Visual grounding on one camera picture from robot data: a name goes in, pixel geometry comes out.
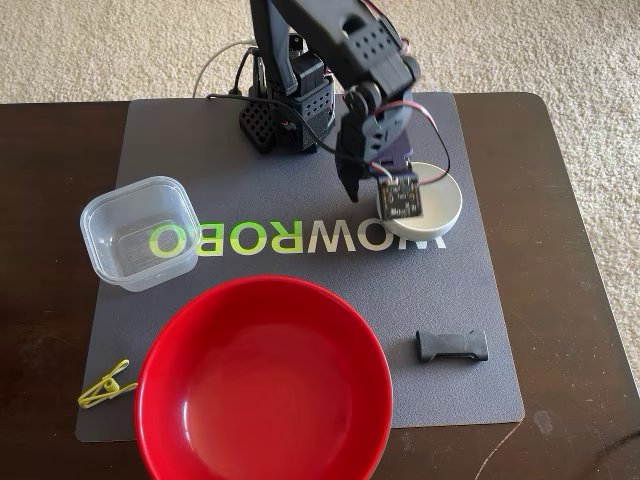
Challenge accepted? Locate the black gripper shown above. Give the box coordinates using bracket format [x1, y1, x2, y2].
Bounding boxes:
[335, 82, 416, 203]

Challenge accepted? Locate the white round dish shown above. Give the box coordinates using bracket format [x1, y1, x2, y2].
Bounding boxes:
[375, 161, 464, 245]

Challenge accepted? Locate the black plastic buckle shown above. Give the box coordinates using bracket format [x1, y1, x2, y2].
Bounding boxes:
[415, 328, 489, 365]

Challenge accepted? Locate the clear square plastic container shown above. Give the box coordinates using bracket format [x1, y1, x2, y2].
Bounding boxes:
[79, 175, 202, 293]

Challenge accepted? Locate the yellow wire clip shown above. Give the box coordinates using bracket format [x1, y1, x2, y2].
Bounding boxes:
[77, 358, 139, 410]

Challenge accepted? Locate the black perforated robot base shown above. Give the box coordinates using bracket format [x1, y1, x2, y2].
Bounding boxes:
[238, 34, 337, 155]

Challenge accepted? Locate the red bowl black outside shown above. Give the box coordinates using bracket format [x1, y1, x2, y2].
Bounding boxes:
[133, 274, 394, 480]

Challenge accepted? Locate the grey WOWROBO printed mat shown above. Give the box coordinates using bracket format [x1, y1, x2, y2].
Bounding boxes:
[74, 91, 526, 444]

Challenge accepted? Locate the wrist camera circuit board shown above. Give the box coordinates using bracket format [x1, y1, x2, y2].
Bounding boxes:
[376, 172, 425, 221]

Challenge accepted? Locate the grey-blue camera mount bracket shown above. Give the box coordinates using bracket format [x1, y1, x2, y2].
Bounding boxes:
[382, 133, 415, 174]

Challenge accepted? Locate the red white servo wire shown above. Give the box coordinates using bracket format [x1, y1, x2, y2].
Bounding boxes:
[369, 99, 451, 185]
[359, 0, 414, 56]

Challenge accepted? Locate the black cable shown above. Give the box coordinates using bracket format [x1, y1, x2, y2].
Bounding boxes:
[206, 48, 351, 157]

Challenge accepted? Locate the white cable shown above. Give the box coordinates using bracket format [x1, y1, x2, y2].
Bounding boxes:
[192, 39, 257, 99]

